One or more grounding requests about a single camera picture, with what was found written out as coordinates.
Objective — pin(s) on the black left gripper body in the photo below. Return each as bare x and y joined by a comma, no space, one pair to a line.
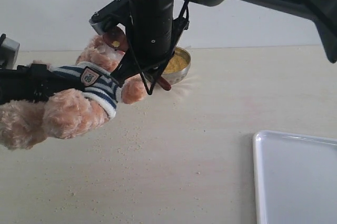
24,83

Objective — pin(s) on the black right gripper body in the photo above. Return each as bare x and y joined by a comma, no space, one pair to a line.
154,33

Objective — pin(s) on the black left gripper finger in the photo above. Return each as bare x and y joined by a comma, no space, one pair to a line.
57,83

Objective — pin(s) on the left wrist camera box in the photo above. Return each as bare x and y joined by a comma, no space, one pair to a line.
9,52

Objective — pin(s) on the dark red wooden spoon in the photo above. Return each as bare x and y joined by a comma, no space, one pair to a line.
116,39

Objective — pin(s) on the beige teddy bear striped sweater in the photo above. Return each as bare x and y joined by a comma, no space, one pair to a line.
71,112

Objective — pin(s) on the white rectangular tray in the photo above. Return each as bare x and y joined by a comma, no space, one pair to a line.
295,178

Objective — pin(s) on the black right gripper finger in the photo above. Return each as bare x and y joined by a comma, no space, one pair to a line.
128,67

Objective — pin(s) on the steel bowl of yellow grain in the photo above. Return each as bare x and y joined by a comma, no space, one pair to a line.
178,66

